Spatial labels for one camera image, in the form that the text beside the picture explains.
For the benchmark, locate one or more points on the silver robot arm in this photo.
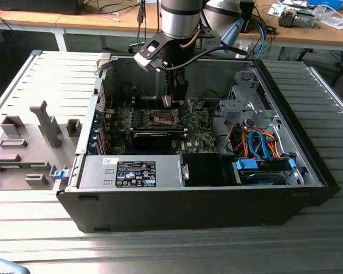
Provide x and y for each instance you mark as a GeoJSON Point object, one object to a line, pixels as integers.
{"type": "Point", "coordinates": [180, 20]}

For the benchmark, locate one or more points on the grey rounded device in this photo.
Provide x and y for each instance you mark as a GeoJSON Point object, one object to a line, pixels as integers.
{"type": "Point", "coordinates": [3, 266]}

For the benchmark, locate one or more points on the black PC case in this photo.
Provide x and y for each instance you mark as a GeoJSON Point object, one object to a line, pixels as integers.
{"type": "Point", "coordinates": [188, 208]}

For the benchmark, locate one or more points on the grey power supply unit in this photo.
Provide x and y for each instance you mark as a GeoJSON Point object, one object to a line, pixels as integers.
{"type": "Point", "coordinates": [97, 171]}

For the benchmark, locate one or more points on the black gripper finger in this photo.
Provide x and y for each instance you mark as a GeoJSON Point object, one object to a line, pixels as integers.
{"type": "Point", "coordinates": [169, 82]}
{"type": "Point", "coordinates": [180, 91]}

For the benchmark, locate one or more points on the CPU socket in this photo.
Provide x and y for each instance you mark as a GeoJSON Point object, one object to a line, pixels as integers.
{"type": "Point", "coordinates": [161, 117]}

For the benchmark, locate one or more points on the white paper sheet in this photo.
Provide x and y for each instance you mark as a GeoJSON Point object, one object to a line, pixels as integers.
{"type": "Point", "coordinates": [275, 10]}

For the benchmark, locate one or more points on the dark RAM stick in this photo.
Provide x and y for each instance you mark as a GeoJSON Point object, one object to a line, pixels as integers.
{"type": "Point", "coordinates": [160, 131]}

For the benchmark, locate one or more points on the blue box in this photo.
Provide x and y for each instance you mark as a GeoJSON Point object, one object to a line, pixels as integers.
{"type": "Point", "coordinates": [326, 3]}

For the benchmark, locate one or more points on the light wooden desk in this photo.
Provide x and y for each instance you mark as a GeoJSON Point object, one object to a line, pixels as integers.
{"type": "Point", "coordinates": [108, 21]}

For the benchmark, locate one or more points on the grey parts rack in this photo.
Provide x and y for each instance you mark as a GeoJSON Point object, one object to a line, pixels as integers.
{"type": "Point", "coordinates": [65, 154]}

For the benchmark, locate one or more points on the blue expansion slot latch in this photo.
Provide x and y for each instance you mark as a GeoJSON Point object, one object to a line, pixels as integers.
{"type": "Point", "coordinates": [95, 131]}
{"type": "Point", "coordinates": [97, 116]}
{"type": "Point", "coordinates": [93, 145]}

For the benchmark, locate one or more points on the black graphics card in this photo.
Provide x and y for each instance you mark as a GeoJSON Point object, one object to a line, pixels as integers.
{"type": "Point", "coordinates": [153, 141]}

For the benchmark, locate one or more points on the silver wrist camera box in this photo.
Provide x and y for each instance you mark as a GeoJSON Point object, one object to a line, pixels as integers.
{"type": "Point", "coordinates": [144, 60]}

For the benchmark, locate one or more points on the green motherboard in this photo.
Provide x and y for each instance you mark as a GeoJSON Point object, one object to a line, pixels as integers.
{"type": "Point", "coordinates": [200, 134]}

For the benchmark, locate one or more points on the black equipment box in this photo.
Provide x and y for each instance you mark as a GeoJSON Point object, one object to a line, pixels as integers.
{"type": "Point", "coordinates": [31, 7]}

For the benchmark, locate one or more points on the hard disk in blue carrier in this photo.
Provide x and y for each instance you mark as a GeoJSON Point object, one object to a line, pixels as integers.
{"type": "Point", "coordinates": [245, 166]}

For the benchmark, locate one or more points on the blue plastic clip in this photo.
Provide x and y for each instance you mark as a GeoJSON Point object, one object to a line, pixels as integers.
{"type": "Point", "coordinates": [60, 174]}

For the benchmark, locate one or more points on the black RAM slot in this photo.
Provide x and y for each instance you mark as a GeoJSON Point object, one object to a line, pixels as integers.
{"type": "Point", "coordinates": [154, 98]}
{"type": "Point", "coordinates": [154, 101]}
{"type": "Point", "coordinates": [154, 104]}

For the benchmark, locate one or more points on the silver CPU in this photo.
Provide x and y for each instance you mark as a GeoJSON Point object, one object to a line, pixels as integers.
{"type": "Point", "coordinates": [166, 101]}

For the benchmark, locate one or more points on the copper finned CPU cooler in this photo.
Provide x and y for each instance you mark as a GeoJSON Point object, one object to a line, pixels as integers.
{"type": "Point", "coordinates": [287, 18]}

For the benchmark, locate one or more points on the large silver port housing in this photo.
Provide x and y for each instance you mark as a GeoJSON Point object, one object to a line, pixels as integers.
{"type": "Point", "coordinates": [109, 113]}

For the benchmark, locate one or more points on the grey metal drive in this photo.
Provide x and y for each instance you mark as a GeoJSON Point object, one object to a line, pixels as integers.
{"type": "Point", "coordinates": [306, 20]}

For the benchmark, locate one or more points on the grey metal drive cage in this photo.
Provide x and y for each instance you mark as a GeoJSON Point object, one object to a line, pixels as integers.
{"type": "Point", "coordinates": [240, 109]}

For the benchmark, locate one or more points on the clear plastic bag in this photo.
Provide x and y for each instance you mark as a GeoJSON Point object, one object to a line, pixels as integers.
{"type": "Point", "coordinates": [335, 21]}

